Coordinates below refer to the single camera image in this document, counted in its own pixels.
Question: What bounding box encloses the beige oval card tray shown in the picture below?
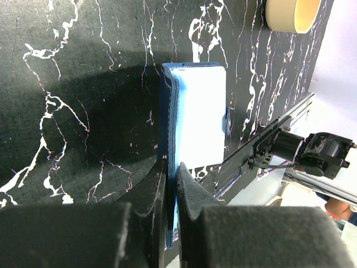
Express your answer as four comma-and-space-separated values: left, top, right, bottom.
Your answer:
265, 0, 321, 34

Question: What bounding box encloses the blue card holder wallet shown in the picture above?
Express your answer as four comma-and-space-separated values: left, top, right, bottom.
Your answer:
157, 62, 230, 248

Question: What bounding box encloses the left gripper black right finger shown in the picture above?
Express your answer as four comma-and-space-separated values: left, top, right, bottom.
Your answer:
177, 164, 353, 267

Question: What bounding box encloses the aluminium front rail frame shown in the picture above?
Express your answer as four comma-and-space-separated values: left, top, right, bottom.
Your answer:
200, 93, 355, 198

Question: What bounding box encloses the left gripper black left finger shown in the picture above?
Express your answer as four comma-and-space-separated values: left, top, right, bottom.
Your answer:
1, 157, 167, 267

